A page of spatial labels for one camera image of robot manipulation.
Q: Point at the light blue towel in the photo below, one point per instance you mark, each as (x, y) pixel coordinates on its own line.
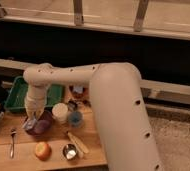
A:
(29, 124)

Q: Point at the blue cup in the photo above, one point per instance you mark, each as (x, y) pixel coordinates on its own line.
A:
(75, 118)

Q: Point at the purple bowl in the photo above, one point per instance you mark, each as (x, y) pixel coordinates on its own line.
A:
(42, 125)

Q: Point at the metal spoon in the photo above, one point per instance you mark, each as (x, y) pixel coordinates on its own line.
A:
(12, 134)

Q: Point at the small metal cup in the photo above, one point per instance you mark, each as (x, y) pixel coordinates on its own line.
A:
(69, 151)

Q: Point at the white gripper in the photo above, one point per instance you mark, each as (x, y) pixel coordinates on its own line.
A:
(35, 101)

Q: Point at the wooden spatula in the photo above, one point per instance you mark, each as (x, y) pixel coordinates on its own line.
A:
(80, 145)

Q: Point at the white cup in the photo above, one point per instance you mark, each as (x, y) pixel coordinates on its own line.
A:
(60, 112)

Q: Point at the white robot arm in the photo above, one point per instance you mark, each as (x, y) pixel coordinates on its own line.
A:
(117, 104)

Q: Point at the red yellow apple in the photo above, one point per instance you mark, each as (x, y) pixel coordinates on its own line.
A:
(42, 150)

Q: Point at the green plastic tray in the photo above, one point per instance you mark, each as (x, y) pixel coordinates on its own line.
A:
(15, 100)

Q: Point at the blue sponge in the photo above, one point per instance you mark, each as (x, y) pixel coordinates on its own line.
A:
(78, 89)

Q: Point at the brown bowl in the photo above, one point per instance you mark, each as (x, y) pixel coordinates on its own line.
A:
(84, 95)

